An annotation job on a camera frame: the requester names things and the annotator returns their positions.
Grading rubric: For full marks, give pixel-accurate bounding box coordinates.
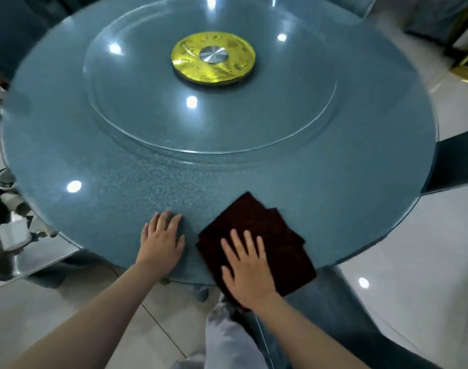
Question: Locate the white napkin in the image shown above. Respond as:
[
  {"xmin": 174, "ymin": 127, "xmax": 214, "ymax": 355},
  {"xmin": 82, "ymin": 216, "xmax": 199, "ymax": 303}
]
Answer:
[{"xmin": 0, "ymin": 220, "xmax": 32, "ymax": 251}]

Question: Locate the round glass turntable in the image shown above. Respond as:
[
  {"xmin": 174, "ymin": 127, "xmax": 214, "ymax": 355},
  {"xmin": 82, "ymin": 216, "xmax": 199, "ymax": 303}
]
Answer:
[{"xmin": 83, "ymin": 0, "xmax": 339, "ymax": 154}]

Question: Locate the person's right hand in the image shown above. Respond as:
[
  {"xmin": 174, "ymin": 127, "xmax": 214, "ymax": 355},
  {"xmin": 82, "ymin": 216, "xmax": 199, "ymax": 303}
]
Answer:
[{"xmin": 220, "ymin": 229, "xmax": 278, "ymax": 313}]

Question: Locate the gold standing bin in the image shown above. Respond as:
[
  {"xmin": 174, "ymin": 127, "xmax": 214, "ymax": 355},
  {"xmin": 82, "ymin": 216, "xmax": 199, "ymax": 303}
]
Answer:
[{"xmin": 445, "ymin": 3, "xmax": 468, "ymax": 83}]

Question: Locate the person's right forearm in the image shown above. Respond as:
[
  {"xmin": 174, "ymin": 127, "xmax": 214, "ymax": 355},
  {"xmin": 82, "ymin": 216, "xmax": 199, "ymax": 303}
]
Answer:
[{"xmin": 253, "ymin": 290, "xmax": 369, "ymax": 369}]

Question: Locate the person's left forearm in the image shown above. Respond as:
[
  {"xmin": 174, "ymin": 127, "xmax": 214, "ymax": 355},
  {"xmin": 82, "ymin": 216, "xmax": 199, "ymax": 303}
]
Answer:
[{"xmin": 9, "ymin": 263, "xmax": 169, "ymax": 369}]

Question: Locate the yellow round disc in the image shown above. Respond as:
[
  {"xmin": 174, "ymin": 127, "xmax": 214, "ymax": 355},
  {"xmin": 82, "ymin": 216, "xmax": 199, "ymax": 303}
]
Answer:
[{"xmin": 170, "ymin": 31, "xmax": 257, "ymax": 87}]

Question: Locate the blue draped curtain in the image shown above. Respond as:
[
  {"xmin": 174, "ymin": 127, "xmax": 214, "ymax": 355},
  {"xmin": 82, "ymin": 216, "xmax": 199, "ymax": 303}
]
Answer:
[{"xmin": 405, "ymin": 0, "xmax": 468, "ymax": 43}]

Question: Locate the person's left hand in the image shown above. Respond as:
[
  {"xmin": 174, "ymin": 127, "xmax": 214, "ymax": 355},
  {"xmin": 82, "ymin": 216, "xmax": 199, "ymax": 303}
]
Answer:
[{"xmin": 135, "ymin": 210, "xmax": 186, "ymax": 279}]

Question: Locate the round blue table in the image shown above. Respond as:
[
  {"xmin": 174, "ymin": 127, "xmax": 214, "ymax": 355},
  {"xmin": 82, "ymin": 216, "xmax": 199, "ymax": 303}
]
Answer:
[{"xmin": 0, "ymin": 0, "xmax": 439, "ymax": 287}]

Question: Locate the dark red cloth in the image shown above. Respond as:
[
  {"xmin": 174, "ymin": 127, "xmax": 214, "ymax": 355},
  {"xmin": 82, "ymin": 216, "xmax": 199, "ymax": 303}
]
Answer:
[{"xmin": 195, "ymin": 192, "xmax": 318, "ymax": 312}]

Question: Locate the metal tray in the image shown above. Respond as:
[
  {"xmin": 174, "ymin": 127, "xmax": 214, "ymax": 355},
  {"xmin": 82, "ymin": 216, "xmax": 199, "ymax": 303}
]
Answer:
[{"xmin": 0, "ymin": 168, "xmax": 85, "ymax": 293}]

